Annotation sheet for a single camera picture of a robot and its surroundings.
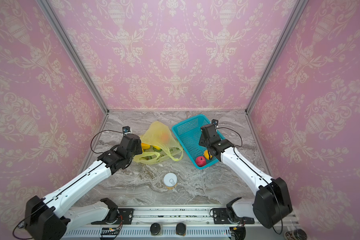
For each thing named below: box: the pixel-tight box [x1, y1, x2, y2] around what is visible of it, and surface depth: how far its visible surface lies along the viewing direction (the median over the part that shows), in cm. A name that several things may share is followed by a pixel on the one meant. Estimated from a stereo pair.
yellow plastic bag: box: [133, 121, 184, 165], surface depth 89 cm
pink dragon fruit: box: [195, 156, 207, 167], surface depth 89 cm
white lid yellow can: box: [163, 172, 178, 190], surface depth 83 cm
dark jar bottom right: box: [284, 228, 308, 240], surface depth 63 cm
